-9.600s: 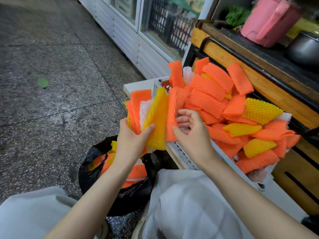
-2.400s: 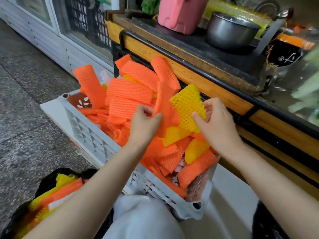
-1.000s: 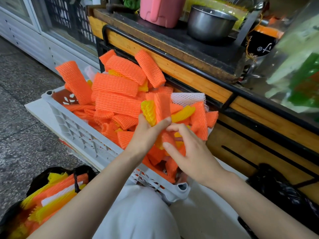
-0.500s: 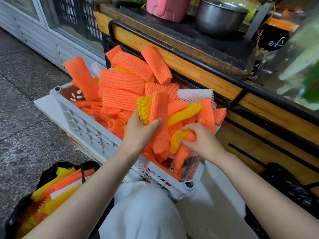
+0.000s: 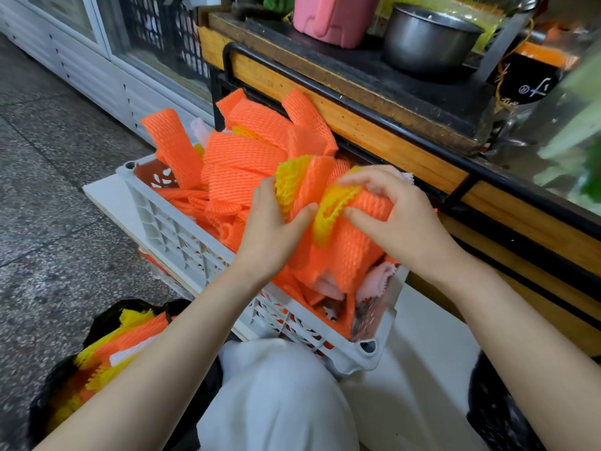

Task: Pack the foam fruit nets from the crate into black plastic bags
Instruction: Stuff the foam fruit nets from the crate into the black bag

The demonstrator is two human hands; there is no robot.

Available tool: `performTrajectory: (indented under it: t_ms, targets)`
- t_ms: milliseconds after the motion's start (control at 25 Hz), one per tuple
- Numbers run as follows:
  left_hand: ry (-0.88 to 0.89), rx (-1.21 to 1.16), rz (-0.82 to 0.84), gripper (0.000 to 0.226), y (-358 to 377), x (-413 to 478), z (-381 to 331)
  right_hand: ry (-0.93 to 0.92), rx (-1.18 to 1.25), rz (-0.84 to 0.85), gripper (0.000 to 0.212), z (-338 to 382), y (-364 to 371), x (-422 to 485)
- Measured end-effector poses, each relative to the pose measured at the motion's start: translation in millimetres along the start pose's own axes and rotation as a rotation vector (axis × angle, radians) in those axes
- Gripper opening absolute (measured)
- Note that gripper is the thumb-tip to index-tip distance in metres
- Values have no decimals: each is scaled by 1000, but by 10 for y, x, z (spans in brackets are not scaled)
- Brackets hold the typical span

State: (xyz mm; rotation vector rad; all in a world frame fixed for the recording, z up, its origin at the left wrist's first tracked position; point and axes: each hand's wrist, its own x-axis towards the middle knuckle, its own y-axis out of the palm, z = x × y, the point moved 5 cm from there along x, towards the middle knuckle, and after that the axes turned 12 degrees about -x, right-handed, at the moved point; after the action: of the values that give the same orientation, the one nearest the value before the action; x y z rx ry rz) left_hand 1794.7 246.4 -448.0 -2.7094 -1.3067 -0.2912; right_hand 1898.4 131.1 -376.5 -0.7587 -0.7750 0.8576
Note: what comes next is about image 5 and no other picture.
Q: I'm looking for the wooden counter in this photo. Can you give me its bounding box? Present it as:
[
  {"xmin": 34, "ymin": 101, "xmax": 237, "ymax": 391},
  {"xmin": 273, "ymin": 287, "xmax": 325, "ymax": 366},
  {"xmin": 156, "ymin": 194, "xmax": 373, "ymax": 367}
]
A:
[{"xmin": 197, "ymin": 13, "xmax": 601, "ymax": 358}]

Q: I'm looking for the clear plastic bag of greens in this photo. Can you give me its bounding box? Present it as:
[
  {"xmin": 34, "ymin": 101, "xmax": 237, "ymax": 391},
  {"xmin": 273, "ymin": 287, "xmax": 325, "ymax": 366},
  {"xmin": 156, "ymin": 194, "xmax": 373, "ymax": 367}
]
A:
[{"xmin": 487, "ymin": 22, "xmax": 601, "ymax": 217}]

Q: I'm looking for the yellow-edged orange foam sleeve bundle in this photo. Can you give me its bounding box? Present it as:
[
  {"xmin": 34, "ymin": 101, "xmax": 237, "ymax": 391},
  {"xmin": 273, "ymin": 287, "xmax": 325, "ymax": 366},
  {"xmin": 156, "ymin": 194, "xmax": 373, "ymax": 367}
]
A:
[{"xmin": 275, "ymin": 155, "xmax": 400, "ymax": 296}]

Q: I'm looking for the black jar with orange lid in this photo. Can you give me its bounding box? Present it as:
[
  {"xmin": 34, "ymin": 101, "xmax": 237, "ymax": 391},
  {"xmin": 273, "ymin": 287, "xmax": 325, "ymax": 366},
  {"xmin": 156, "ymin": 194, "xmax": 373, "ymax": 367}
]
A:
[{"xmin": 492, "ymin": 41, "xmax": 579, "ymax": 111}]

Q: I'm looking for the steel pot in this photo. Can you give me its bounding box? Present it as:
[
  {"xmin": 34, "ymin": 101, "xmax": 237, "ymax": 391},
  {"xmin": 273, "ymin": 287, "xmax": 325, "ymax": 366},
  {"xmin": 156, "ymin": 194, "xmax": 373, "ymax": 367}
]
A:
[{"xmin": 382, "ymin": 3, "xmax": 485, "ymax": 76}]

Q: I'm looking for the pile of orange foam nets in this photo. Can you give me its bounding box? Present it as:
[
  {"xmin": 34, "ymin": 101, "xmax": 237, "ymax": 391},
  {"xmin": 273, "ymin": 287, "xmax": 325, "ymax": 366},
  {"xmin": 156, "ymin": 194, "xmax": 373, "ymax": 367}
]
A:
[{"xmin": 141, "ymin": 87, "xmax": 400, "ymax": 339}]

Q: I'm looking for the pink plastic jug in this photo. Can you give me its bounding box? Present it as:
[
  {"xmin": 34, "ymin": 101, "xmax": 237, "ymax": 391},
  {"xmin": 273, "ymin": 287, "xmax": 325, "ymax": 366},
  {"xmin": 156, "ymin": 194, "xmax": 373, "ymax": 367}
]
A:
[{"xmin": 293, "ymin": 0, "xmax": 382, "ymax": 49}]

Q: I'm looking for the person's left hand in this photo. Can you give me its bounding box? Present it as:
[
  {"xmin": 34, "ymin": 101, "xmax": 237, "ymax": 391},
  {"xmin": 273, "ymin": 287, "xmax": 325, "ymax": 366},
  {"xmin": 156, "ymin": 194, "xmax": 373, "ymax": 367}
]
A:
[{"xmin": 234, "ymin": 176, "xmax": 320, "ymax": 283}]

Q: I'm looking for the person's white trouser leg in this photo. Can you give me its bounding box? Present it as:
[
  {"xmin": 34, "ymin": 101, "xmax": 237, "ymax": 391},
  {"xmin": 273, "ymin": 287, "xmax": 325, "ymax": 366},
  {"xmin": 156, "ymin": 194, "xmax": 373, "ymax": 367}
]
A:
[{"xmin": 196, "ymin": 339, "xmax": 361, "ymax": 451}]

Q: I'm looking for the white plastic crate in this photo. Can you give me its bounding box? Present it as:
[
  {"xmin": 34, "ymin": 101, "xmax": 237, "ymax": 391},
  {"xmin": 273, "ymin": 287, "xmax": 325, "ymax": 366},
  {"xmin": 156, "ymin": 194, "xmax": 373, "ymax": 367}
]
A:
[{"xmin": 116, "ymin": 154, "xmax": 410, "ymax": 377}]

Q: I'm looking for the person's left forearm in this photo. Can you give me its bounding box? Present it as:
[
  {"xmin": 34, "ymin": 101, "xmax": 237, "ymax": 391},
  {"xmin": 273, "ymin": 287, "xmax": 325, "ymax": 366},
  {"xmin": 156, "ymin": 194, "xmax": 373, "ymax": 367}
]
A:
[{"xmin": 32, "ymin": 262, "xmax": 282, "ymax": 451}]

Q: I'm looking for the heap of yellow orange nets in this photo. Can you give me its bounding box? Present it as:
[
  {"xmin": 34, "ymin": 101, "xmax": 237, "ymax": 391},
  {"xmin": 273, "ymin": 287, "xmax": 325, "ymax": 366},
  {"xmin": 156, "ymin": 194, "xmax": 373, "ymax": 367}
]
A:
[{"xmin": 46, "ymin": 308, "xmax": 172, "ymax": 433}]

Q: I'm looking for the person's right forearm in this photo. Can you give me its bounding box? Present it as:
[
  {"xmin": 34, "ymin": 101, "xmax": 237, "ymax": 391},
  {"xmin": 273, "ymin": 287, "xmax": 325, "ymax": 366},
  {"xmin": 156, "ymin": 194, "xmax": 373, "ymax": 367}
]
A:
[{"xmin": 434, "ymin": 251, "xmax": 601, "ymax": 451}]

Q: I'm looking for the person's right hand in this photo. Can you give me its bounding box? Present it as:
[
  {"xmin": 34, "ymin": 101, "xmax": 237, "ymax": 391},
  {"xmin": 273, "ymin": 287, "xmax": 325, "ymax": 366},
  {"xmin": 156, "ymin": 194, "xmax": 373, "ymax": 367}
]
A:
[{"xmin": 337, "ymin": 164, "xmax": 466, "ymax": 281}]

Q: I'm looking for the pale pink foam net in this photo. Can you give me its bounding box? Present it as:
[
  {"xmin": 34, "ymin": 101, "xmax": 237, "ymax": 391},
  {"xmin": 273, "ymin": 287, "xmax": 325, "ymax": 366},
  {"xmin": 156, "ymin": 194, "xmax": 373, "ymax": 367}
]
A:
[{"xmin": 354, "ymin": 261, "xmax": 398, "ymax": 307}]

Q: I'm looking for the black plastic bag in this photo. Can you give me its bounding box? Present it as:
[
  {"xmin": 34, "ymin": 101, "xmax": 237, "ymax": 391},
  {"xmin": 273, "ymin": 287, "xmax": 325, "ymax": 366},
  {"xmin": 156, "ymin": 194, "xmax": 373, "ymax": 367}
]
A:
[
  {"xmin": 27, "ymin": 298, "xmax": 225, "ymax": 451},
  {"xmin": 466, "ymin": 351, "xmax": 601, "ymax": 451}
]

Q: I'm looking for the black plastic lattice crate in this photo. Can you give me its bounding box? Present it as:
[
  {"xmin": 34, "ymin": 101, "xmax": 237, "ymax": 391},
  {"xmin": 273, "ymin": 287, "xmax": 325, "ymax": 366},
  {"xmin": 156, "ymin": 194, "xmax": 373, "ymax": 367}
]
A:
[{"xmin": 117, "ymin": 0, "xmax": 213, "ymax": 81}]

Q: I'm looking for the white display cabinet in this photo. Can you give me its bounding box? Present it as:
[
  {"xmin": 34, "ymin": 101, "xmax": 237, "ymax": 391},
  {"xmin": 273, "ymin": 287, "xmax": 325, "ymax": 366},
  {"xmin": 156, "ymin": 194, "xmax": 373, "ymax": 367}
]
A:
[{"xmin": 0, "ymin": 0, "xmax": 218, "ymax": 147}]

